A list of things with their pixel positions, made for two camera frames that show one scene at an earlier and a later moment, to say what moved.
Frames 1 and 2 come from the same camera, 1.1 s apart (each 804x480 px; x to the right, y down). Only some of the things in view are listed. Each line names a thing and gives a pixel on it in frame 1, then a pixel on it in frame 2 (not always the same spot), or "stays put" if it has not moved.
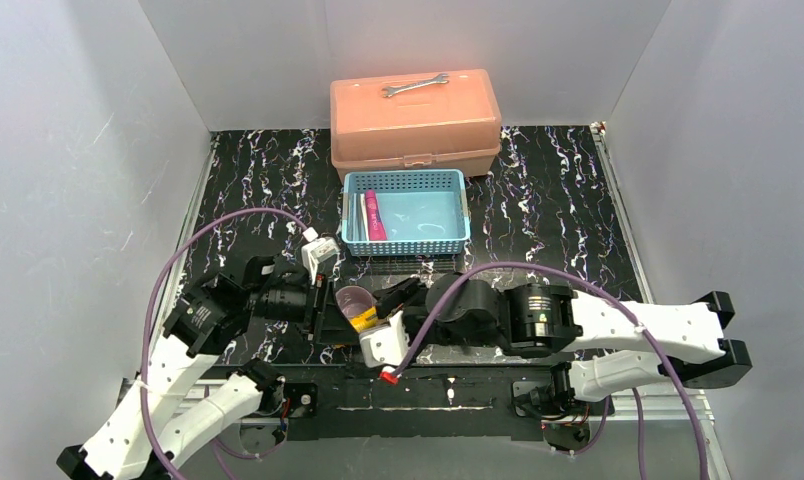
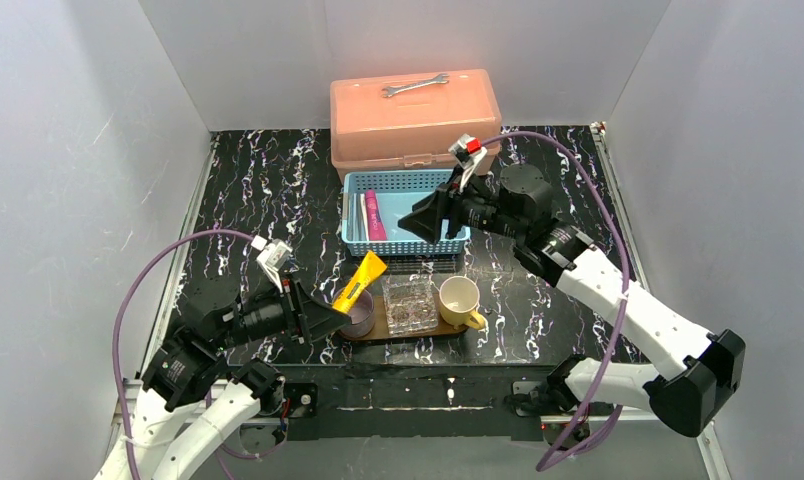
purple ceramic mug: x=359 y=306 stays put
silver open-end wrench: x=440 y=79 stays put
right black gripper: x=411 y=317 → x=451 y=211
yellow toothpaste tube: x=366 y=320 → x=371 y=266
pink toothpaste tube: x=375 y=222 stays put
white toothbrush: x=365 y=215 stays put
